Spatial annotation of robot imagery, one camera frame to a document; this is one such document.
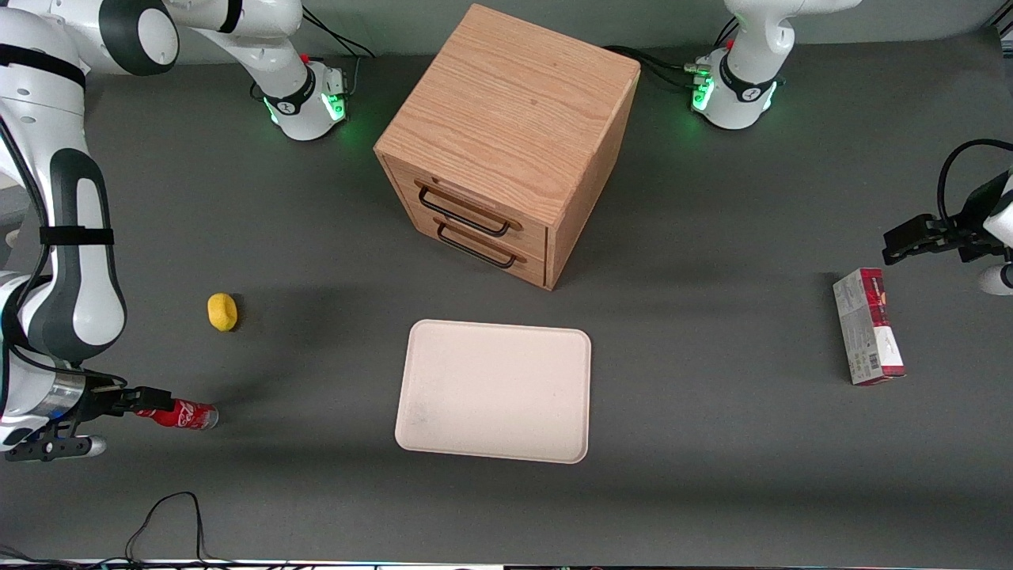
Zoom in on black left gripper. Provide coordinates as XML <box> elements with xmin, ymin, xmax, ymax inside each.
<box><xmin>882</xmin><ymin>176</ymin><xmax>1011</xmax><ymax>266</ymax></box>

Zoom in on beige plastic tray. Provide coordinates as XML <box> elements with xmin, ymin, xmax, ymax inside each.
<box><xmin>394</xmin><ymin>319</ymin><xmax>593</xmax><ymax>466</ymax></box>

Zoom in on wooden drawer front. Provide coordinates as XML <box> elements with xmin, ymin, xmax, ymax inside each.
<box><xmin>410</xmin><ymin>212</ymin><xmax>548</xmax><ymax>288</ymax></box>
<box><xmin>383</xmin><ymin>155</ymin><xmax>549</xmax><ymax>256</ymax></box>

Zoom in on red coke bottle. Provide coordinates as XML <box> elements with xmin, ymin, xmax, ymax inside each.
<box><xmin>135</xmin><ymin>400</ymin><xmax>219</xmax><ymax>431</ymax></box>

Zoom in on black right arm base cables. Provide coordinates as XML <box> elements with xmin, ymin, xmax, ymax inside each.
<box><xmin>252</xmin><ymin>12</ymin><xmax>378</xmax><ymax>102</ymax></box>

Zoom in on red and grey carton box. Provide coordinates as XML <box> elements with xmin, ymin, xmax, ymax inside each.
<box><xmin>833</xmin><ymin>268</ymin><xmax>907</xmax><ymax>387</ymax></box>

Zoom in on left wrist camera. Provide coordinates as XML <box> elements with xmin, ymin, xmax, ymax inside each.
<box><xmin>977</xmin><ymin>264</ymin><xmax>1013</xmax><ymax>297</ymax></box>

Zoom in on black arm base cables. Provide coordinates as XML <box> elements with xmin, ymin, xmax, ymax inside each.
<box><xmin>603</xmin><ymin>17</ymin><xmax>742</xmax><ymax>89</ymax></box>
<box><xmin>252</xmin><ymin>12</ymin><xmax>378</xmax><ymax>102</ymax></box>

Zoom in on black metal drawer handle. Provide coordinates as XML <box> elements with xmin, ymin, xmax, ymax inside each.
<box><xmin>434</xmin><ymin>218</ymin><xmax>529</xmax><ymax>271</ymax></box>
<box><xmin>416</xmin><ymin>180</ymin><xmax>525</xmax><ymax>239</ymax></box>

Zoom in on black left arm base cables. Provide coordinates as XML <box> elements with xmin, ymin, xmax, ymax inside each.
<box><xmin>603</xmin><ymin>17</ymin><xmax>742</xmax><ymax>89</ymax></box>

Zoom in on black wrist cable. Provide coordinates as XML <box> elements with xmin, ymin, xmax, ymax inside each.
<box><xmin>937</xmin><ymin>139</ymin><xmax>1013</xmax><ymax>229</ymax></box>
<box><xmin>0</xmin><ymin>115</ymin><xmax>127</xmax><ymax>397</ymax></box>

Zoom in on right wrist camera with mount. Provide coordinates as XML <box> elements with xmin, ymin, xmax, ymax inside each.
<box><xmin>3</xmin><ymin>420</ymin><xmax>108</xmax><ymax>463</ymax></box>

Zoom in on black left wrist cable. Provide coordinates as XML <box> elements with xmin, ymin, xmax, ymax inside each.
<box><xmin>937</xmin><ymin>139</ymin><xmax>1013</xmax><ymax>229</ymax></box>

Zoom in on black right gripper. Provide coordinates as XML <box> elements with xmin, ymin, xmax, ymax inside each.
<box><xmin>75</xmin><ymin>378</ymin><xmax>176</xmax><ymax>425</ymax></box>

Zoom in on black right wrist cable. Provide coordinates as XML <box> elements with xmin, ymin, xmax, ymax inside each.
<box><xmin>0</xmin><ymin>115</ymin><xmax>127</xmax><ymax>397</ymax></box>

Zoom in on yellow lemon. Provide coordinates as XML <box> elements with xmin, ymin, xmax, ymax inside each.
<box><xmin>207</xmin><ymin>293</ymin><xmax>239</xmax><ymax>333</ymax></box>

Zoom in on black cable loop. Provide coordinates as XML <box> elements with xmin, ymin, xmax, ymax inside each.
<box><xmin>79</xmin><ymin>491</ymin><xmax>238</xmax><ymax>568</ymax></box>

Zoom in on oak wooden drawer cabinet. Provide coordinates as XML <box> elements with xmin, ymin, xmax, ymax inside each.
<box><xmin>374</xmin><ymin>3</ymin><xmax>643</xmax><ymax>292</ymax></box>

